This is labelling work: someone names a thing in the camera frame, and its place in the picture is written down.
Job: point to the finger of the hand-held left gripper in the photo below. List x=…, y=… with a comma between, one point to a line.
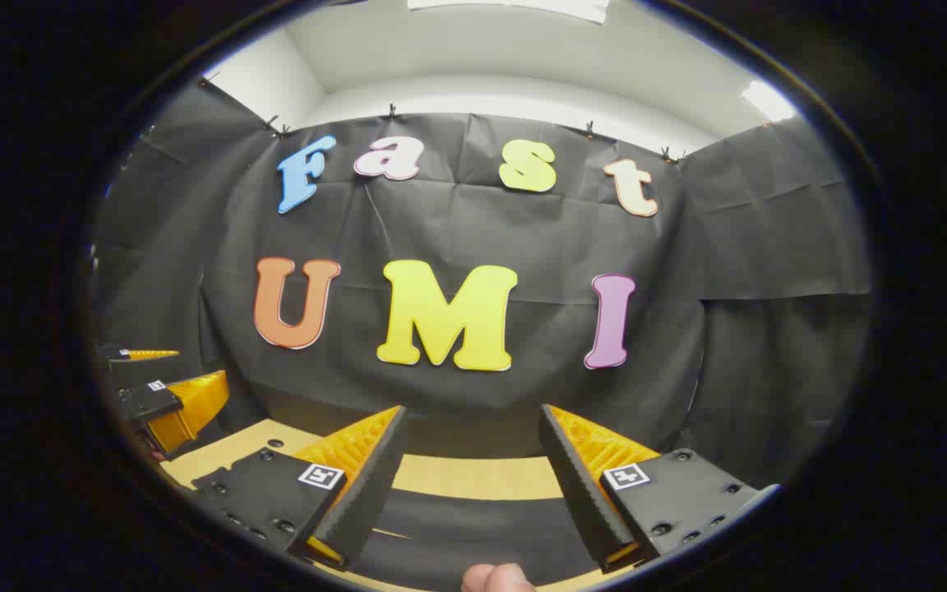
x=140, y=355
x=149, y=403

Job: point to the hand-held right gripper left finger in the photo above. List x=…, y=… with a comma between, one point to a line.
x=276, y=493

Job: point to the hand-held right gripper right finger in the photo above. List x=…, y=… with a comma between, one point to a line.
x=671, y=501

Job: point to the black backdrop cloth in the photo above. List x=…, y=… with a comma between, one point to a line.
x=482, y=230

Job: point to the row of black cloth clips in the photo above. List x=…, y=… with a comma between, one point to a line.
x=391, y=111

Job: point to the ceiling light panel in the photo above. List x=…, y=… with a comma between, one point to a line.
x=515, y=6
x=768, y=102

